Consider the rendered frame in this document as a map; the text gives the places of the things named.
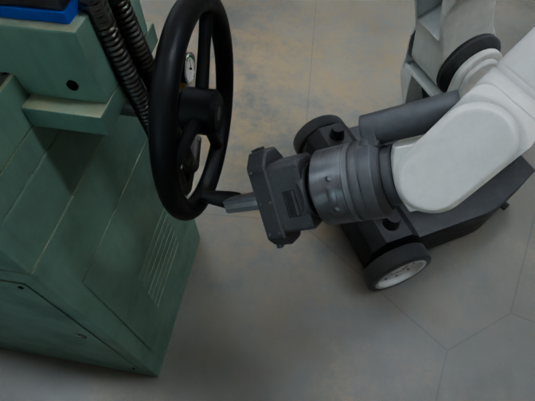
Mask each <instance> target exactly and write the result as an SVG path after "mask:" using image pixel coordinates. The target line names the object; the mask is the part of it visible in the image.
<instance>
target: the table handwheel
mask: <svg viewBox="0 0 535 401"><path fill-rule="evenodd" d="M198 19H199V30H198V51H197V70H196V80H195V87H190V86H186V87H185V88H184V89H183V90H182V91H181V92H180V93H179V90H180V83H181V78H182V69H183V65H184V61H185V55H186V51H187V48H188V44H189V40H190V38H191V35H192V32H193V29H194V27H195V25H196V23H197V21H198ZM211 38H212V40H213V49H214V56H215V65H216V89H211V88H209V65H210V48H211ZM233 76H234V74H233V52H232V38H231V32H230V27H229V23H228V17H227V14H226V12H225V8H224V6H223V4H222V2H221V0H177V1H176V2H175V3H174V5H173V7H172V8H171V10H170V12H169V14H168V16H167V18H166V21H165V24H164V26H163V28H162V33H161V36H160V38H159V42H158V47H157V51H156V54H155V58H154V66H153V71H152V77H151V83H150V90H149V91H146V92H147V94H148V96H149V97H150V98H149V111H148V141H149V154H150V166H151V171H152V176H153V179H154V185H155V188H156V191H157V194H158V197H159V199H160V201H161V202H162V205H163V207H164V208H165V210H166V211H167V212H168V213H169V214H170V215H171V216H172V217H173V218H175V219H178V220H184V221H187V220H193V219H195V218H196V217H198V216H200V215H201V214H202V213H203V211H204V210H205V209H206V207H207V206H208V204H207V203H204V202H201V195H202V192H203V191H204V190H207V191H211V190H216V187H217V183H218V181H219V178H220V175H221V171H222V167H223V164H224V160H225V154H226V150H227V145H228V137H229V131H230V125H231V118H232V100H233ZM120 115H125V116H131V117H137V115H136V114H135V111H134V110H133V107H132V106H131V103H130V102H129V99H128V100H127V102H126V104H125V106H124V108H123V110H122V111H121V113H120ZM177 124H178V126H179V127H180V129H181V130H182V134H181V136H180V138H179V139H178V143H177ZM197 134H202V135H206V136H207V138H208V140H209V142H210V146H209V152H208V156H207V159H206V163H205V167H204V169H203V172H202V175H201V178H200V181H199V182H198V184H197V187H196V189H195V190H194V192H193V194H192V195H191V196H190V197H189V198H188V199H187V198H186V197H185V194H184V192H183V189H182V183H181V180H180V176H179V170H180V168H181V166H182V163H183V162H184V160H185V156H186V155H187V153H188V150H189V148H190V146H191V145H192V143H193V140H194V139H195V137H196V135H197Z"/></svg>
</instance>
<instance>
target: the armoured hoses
mask: <svg viewBox="0 0 535 401"><path fill-rule="evenodd" d="M107 1H108V2H109V4H110V6H109V5H108V2H107ZM78 4H79V6H80V8H81V10H82V12H84V13H86V14H87V15H88V16H89V18H90V19H91V20H92V24H93V25H94V26H95V30H96V31H97V35H98V36H99V37H100V41H102V46H103V47H104V51H106V52H107V56H109V61H110V62H111V65H112V66H113V69H114V70H115V74H116V75H117V78H118V79H119V82H120V83H121V86H122V87H123V90H124V91H125V95H127V98H128V99H129V102H130V103H131V106H132V107H133V110H134V111H135V114H136V115H137V117H138V119H139V121H140V123H141V124H142V127H143V129H144V130H145V133H146V136H147V137H148V111H149V98H150V97H149V96H148V94H147V92H146V90H147V91H149V90H150V83H151V77H152V71H153V66H154V58H153V56H152V53H151V51H150V49H149V46H148V44H147V42H146V38H145V36H143V35H144V34H143V31H142V29H141V26H140V24H139V22H138V19H137V17H136V16H135V12H134V10H133V7H132V5H131V1H130V0H78ZM110 7H111V8H112V12H111V8H110ZM113 14H115V18H116V19H117V23H118V24H119V28H120V29H121V33H122V34H123V37H124V38H125V42H126V43H127V46H126V44H124V40H123V39H122V35H121V33H120V32H119V28H117V25H116V23H115V19H114V18H113ZM127 47H128V49H129V51H130V52H131V54H130V53H129V52H128V49H127ZM131 55H132V58H131ZM132 59H133V60H134V63H135V64H136V67H135V64H134V63H133V60H132ZM137 68H138V71H139V73H138V72H137ZM139 75H140V76H141V78H140V76H139ZM141 79H142V80H143V81H141ZM143 83H144V84H143ZM144 85H145V87H146V88H145V87H144ZM181 134H182V130H181V129H180V127H179V126H178V124H177V143H178V139H179V138H180V136H181ZM200 152H201V136H200V135H198V134H197V135H196V137H195V139H194V140H193V143H192V145H191V146H190V148H189V150H188V153H187V155H186V156H185V160H184V162H183V163H182V169H180V170H179V176H180V180H181V183H182V189H183V192H184V194H185V196H187V195H188V194H189V193H190V192H191V190H192V185H193V177H194V173H195V172H197V170H198V168H199V161H200Z"/></svg>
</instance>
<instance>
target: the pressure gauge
mask: <svg viewBox="0 0 535 401"><path fill-rule="evenodd" d="M189 60H190V62H189ZM190 64H191V68H192V70H189V67H190ZM195 72H196V61H195V57H194V54H193V53H192V52H186V55H185V61H184V65H183V69H182V78H181V83H180V89H183V88H184V87H185V84H189V85H191V84H192V82H193V80H194V77H195Z"/></svg>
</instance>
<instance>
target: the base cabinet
mask: <svg viewBox="0 0 535 401"><path fill-rule="evenodd" d="M199 240H200V236H199V232H198V230H197V225H196V222H195V219H193V220H187V221H184V220H178V219H175V218H173V217H172V216H171V215H170V214H169V213H168V212H167V211H166V210H165V208H164V207H163V205H162V202H161V201H160V199H159V197H158V194H157V191H156V188H155V185H154V179H153V176H152V171H151V166H150V154H149V141H148V137H147V136H146V133H145V130H144V129H143V127H142V124H141V123H140V121H139V119H138V117H131V116H125V115H120V116H119V117H118V119H117V121H116V123H115V125H114V127H113V129H112V130H111V133H110V134H109V135H104V136H103V138H102V140H101V142H100V144H99V146H98V148H97V149H96V152H95V153H94V155H93V157H92V160H91V161H90V162H89V164H88V167H87V169H86V170H85V172H84V175H83V176H82V178H81V179H80V182H79V184H78V186H77V187H76V189H75V191H74V193H73V195H72V197H71V199H70V201H69V202H68V204H67V206H66V208H65V210H64V212H63V214H62V215H61V218H60V219H59V221H58V223H57V226H56V227H55V228H54V230H53V233H52V235H51V236H50V238H49V241H48V242H47V244H46V245H45V248H44V250H43V252H42V253H41V255H40V257H39V259H38V261H37V263H36V265H35V267H34V268H33V270H32V272H31V273H21V272H16V271H8V270H3V269H0V347H1V348H8V349H13V350H18V351H22V352H30V353H34V354H38V355H43V356H51V357H56V358H60V359H64V360H72V361H76V362H81V363H86V364H93V365H98V366H102V367H106V368H114V369H119V370H123V371H128V372H135V373H140V374H144V375H149V376H157V377H158V376H159V374H160V371H161V368H162V364H163V361H164V358H165V355H166V350H167V347H168V344H169V342H170V337H171V334H172V331H173V328H174V323H175V321H176V317H177V315H178V310H179V307H180V305H181V301H182V296H183V294H184V291H185V286H186V283H187V280H188V277H189V273H190V270H191V266H192V264H193V259H194V256H195V254H196V250H197V245H198V243H199Z"/></svg>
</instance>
